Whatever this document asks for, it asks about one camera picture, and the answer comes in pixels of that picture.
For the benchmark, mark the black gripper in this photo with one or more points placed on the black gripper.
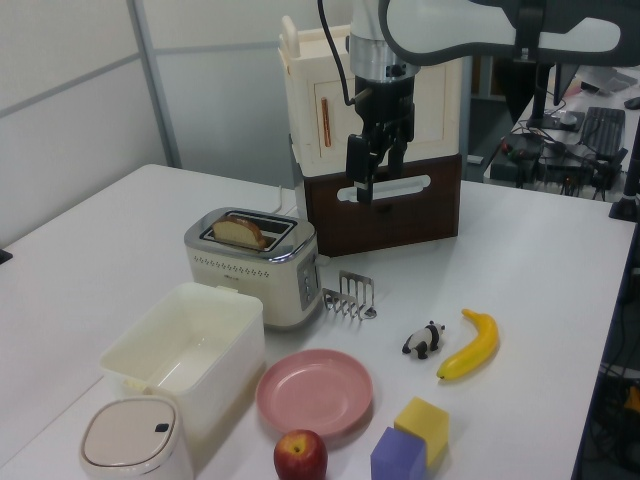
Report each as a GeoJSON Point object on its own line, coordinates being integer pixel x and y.
{"type": "Point", "coordinates": [387, 102]}

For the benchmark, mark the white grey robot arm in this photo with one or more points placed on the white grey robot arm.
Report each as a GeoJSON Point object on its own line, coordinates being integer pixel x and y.
{"type": "Point", "coordinates": [450, 25]}

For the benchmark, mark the cream toaster lever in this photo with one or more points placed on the cream toaster lever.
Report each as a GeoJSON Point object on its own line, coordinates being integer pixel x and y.
{"type": "Point", "coordinates": [323, 259]}

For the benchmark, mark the cream two-slot toaster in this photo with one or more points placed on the cream two-slot toaster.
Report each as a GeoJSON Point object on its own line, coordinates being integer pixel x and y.
{"type": "Point", "coordinates": [240, 280]}

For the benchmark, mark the dark brown drawer box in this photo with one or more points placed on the dark brown drawer box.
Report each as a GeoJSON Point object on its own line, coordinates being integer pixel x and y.
{"type": "Point", "coordinates": [425, 220]}

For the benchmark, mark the cream wooden cabinet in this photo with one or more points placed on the cream wooden cabinet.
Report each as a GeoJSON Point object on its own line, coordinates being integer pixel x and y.
{"type": "Point", "coordinates": [305, 100]}

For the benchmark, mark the metal toast rack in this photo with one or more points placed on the metal toast rack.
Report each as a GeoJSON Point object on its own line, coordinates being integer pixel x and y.
{"type": "Point", "coordinates": [350, 300]}

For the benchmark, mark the bread slice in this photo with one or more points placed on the bread slice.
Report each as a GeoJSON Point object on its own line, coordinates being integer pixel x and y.
{"type": "Point", "coordinates": [239, 232]}

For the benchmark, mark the black monitor stand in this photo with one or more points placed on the black monitor stand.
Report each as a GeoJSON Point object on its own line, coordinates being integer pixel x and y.
{"type": "Point", "coordinates": [542, 100]}

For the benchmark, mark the panda toy figure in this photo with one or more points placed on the panda toy figure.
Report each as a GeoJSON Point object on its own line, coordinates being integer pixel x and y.
{"type": "Point", "coordinates": [424, 341]}

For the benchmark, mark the yellow banana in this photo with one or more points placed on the yellow banana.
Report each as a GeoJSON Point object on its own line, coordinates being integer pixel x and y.
{"type": "Point", "coordinates": [475, 350]}

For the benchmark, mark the black keyboard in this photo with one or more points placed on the black keyboard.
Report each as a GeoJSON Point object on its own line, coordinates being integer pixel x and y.
{"type": "Point", "coordinates": [604, 131]}

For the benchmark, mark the pink plate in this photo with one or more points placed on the pink plate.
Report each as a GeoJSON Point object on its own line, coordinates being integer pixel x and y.
{"type": "Point", "coordinates": [315, 390]}

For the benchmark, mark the black pole base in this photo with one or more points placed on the black pole base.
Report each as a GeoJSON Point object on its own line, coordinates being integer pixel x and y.
{"type": "Point", "coordinates": [627, 200]}

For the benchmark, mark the black computer mouse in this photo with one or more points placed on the black computer mouse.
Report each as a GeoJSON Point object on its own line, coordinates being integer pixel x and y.
{"type": "Point", "coordinates": [633, 102]}

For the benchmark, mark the yellow foam cube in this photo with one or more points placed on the yellow foam cube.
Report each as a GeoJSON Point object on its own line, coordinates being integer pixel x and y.
{"type": "Point", "coordinates": [425, 425]}

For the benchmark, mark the white plastic storage box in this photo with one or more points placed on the white plastic storage box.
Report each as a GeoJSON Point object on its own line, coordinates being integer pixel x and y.
{"type": "Point", "coordinates": [200, 370]}

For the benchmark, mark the purple foam cube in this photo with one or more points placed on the purple foam cube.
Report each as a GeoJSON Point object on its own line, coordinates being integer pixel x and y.
{"type": "Point", "coordinates": [397, 457]}

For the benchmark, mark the red apple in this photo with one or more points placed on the red apple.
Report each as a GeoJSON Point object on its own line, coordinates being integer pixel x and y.
{"type": "Point", "coordinates": [300, 457]}

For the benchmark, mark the small beige lidded bin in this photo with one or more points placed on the small beige lidded bin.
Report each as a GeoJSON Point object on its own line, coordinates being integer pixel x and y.
{"type": "Point", "coordinates": [130, 440]}

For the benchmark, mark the black flat edge object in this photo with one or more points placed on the black flat edge object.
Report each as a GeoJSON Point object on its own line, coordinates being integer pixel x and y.
{"type": "Point", "coordinates": [4, 256]}

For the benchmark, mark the grey partition post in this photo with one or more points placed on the grey partition post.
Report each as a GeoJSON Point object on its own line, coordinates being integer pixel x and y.
{"type": "Point", "coordinates": [157, 85]}

